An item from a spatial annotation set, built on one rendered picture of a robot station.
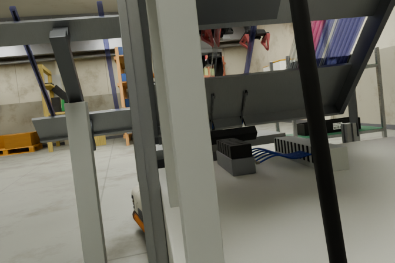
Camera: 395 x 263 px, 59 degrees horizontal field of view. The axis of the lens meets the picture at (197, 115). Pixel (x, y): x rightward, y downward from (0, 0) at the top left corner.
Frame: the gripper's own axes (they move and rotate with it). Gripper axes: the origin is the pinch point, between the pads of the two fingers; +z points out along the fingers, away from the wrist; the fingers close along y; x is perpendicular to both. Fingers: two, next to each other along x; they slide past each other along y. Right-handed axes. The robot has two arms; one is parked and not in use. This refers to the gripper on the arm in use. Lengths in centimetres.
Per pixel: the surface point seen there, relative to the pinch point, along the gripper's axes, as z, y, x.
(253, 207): 58, -8, -19
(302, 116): 8.2, 33.2, 29.4
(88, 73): -674, -168, 652
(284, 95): 3.9, 26.0, 22.2
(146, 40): 5.6, -20.2, -7.5
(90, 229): 36, -41, 37
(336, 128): -91, 156, 192
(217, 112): 4.5, 2.6, 26.9
